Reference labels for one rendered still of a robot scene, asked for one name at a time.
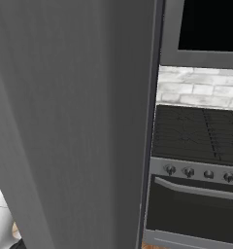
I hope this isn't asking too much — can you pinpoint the grey fridge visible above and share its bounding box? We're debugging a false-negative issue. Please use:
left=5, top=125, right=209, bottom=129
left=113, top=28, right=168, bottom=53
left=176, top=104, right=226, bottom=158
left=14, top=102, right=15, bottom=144
left=0, top=0, right=166, bottom=249

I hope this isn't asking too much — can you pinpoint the grey stove knob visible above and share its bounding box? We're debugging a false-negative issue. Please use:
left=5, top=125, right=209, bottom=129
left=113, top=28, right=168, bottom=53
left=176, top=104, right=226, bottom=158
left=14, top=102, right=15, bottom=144
left=163, top=163, right=177, bottom=177
left=182, top=165, right=196, bottom=179
left=222, top=171, right=233, bottom=184
left=203, top=169, right=216, bottom=181

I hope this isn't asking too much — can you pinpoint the grey stove with black hob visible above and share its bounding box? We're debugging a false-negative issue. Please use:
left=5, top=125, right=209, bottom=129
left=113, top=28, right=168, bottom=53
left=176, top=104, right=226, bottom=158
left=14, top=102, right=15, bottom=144
left=141, top=103, right=233, bottom=249

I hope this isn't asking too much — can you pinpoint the grey microwave oven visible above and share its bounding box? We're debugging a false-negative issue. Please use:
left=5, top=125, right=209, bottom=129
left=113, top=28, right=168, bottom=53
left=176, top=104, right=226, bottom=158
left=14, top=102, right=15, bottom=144
left=159, top=0, right=233, bottom=70

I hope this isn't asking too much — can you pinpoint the black oven door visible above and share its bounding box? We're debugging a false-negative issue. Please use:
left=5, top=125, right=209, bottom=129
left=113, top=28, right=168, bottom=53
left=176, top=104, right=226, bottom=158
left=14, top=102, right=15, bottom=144
left=144, top=173, right=233, bottom=246

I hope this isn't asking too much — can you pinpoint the small tan and black object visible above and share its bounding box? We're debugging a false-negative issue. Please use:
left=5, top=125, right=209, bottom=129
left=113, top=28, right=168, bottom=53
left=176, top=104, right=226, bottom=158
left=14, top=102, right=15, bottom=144
left=9, top=221, right=27, bottom=249

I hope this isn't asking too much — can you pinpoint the grey oven door handle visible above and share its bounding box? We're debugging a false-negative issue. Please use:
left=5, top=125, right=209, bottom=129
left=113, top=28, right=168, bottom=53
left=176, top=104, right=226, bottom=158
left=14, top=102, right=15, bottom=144
left=153, top=176, right=233, bottom=202

